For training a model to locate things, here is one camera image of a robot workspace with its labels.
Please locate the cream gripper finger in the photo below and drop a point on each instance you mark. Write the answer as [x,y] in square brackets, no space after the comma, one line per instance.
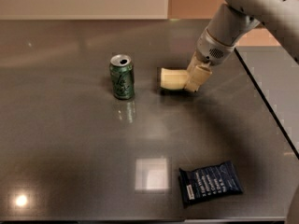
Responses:
[193,63]
[199,75]

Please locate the yellow sponge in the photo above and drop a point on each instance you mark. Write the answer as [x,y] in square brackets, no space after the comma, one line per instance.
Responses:
[173,79]

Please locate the green soda can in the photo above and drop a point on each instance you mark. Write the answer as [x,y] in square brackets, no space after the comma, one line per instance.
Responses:
[122,76]

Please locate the blue snack bar wrapper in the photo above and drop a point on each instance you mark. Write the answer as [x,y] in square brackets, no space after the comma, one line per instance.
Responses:
[208,183]

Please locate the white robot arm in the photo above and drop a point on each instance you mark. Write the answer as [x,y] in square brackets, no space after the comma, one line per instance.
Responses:
[279,17]

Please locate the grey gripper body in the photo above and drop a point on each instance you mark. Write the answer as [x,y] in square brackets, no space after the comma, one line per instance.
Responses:
[212,51]

